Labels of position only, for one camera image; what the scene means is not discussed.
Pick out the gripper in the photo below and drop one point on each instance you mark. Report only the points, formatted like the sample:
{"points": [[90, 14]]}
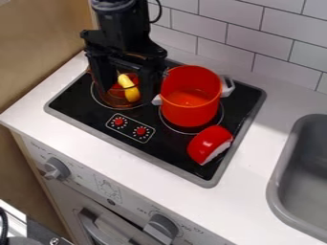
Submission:
{"points": [[127, 52]]}

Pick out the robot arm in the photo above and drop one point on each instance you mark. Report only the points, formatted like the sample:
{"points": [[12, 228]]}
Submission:
{"points": [[121, 22]]}

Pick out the copper pot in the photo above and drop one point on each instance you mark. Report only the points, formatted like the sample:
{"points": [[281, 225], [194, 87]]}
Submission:
{"points": [[119, 99]]}

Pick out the yellow toy banana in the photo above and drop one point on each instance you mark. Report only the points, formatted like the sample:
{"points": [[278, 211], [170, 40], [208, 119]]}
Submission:
{"points": [[129, 87]]}

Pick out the toy stove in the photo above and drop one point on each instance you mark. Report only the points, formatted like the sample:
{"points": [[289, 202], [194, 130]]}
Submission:
{"points": [[170, 146]]}

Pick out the red and white toy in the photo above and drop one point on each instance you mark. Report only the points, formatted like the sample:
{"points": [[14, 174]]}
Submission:
{"points": [[206, 143]]}

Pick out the toy sink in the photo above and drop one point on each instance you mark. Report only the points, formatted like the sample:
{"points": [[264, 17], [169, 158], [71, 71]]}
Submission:
{"points": [[304, 178]]}

